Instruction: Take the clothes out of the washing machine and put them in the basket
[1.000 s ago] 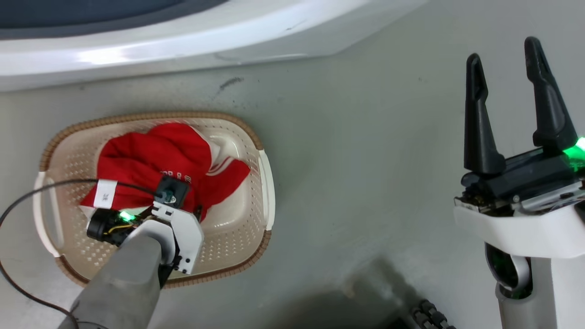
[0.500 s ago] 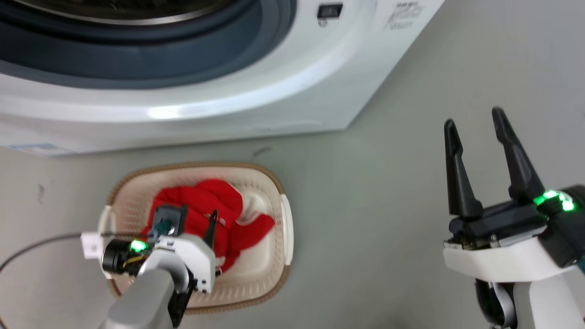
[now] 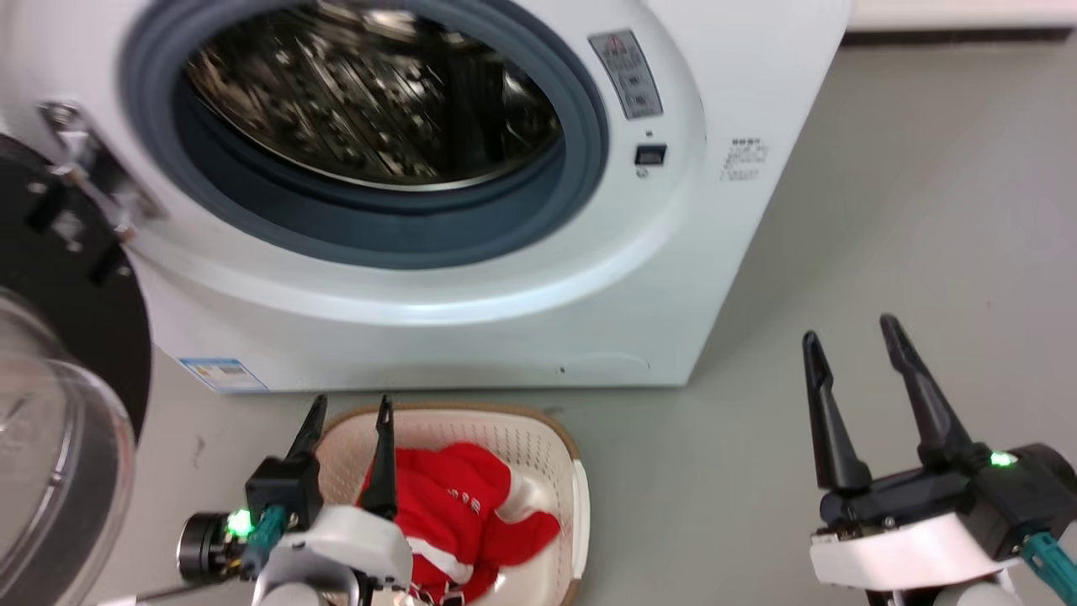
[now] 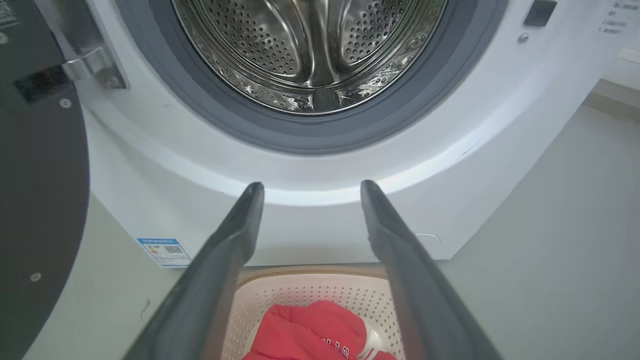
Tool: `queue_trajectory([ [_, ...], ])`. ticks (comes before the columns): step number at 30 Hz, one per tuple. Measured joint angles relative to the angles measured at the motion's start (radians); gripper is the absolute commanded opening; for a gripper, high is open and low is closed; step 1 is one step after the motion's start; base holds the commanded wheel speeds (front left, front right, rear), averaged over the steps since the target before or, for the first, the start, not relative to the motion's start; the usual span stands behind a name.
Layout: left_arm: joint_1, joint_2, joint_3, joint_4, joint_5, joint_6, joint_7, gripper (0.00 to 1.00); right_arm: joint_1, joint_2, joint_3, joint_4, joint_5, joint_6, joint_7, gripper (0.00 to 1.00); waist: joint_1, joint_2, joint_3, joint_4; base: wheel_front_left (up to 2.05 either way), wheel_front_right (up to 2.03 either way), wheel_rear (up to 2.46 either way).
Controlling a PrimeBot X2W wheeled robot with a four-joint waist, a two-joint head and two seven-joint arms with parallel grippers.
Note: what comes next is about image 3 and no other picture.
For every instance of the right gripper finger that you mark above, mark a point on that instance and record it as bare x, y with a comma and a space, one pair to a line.
930, 412
833, 429

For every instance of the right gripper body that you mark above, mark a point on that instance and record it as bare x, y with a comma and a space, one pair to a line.
917, 539

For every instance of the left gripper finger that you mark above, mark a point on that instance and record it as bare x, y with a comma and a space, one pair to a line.
310, 433
383, 471

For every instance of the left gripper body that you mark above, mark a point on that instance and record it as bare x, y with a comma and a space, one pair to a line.
345, 547

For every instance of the red and white garment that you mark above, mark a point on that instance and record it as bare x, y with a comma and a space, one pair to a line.
446, 505

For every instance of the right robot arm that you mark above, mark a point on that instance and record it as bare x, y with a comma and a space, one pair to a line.
959, 598

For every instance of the cream perforated laundry basket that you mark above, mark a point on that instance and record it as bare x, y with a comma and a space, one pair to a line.
538, 446

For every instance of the black washing machine door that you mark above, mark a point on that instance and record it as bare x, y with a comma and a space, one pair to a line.
67, 278

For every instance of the stainless steel washing machine drum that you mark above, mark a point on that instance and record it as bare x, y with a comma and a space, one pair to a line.
370, 109

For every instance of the blue energy label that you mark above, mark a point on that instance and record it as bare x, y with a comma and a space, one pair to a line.
223, 375

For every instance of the white front-load washing machine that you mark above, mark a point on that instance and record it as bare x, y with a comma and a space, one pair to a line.
740, 278

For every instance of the grey rubber door gasket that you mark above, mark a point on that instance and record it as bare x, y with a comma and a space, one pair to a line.
379, 236

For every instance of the round filter cover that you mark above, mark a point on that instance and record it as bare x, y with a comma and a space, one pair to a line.
606, 369

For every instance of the small text sticker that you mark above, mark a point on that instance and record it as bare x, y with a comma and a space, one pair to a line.
744, 160

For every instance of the black door latch socket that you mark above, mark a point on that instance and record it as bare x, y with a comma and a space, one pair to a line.
650, 155

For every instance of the metal door hinge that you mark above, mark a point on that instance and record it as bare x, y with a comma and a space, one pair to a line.
92, 168

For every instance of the grey warning sticker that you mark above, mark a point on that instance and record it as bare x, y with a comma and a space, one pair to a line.
627, 76

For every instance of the black wall baseboard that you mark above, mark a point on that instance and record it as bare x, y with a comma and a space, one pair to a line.
959, 37

